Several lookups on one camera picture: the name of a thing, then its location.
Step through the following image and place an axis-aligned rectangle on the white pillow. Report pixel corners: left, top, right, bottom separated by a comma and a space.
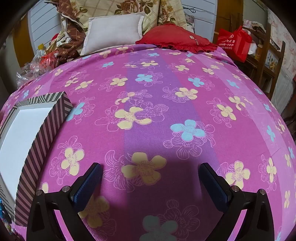
80, 11, 146, 56

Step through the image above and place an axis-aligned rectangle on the pale floral curtain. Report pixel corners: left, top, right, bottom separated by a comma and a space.
267, 7, 296, 109

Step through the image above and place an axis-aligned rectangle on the red bag with white print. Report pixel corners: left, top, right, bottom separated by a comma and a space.
217, 26, 253, 62

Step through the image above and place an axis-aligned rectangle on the beige floral quilt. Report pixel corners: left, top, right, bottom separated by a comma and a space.
74, 0, 188, 39

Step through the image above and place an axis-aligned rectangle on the pile of clear plastic bags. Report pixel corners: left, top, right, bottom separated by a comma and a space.
16, 43, 60, 85

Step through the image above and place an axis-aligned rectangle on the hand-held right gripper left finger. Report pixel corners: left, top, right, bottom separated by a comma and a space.
26, 162, 103, 241

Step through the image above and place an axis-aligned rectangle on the striped cardboard box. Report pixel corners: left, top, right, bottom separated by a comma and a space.
0, 91, 74, 226

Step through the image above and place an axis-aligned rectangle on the red frilled pillow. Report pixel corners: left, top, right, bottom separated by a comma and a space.
135, 23, 218, 54

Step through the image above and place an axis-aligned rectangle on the pink floral bed sheet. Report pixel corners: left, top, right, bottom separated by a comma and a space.
0, 44, 296, 241

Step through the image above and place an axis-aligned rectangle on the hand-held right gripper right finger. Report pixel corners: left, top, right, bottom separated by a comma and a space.
199, 162, 281, 241

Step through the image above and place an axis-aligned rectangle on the brown patterned cloth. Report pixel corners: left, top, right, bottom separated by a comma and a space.
54, 0, 87, 63

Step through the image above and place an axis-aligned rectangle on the wooden chair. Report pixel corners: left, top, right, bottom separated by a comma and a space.
230, 14, 286, 100

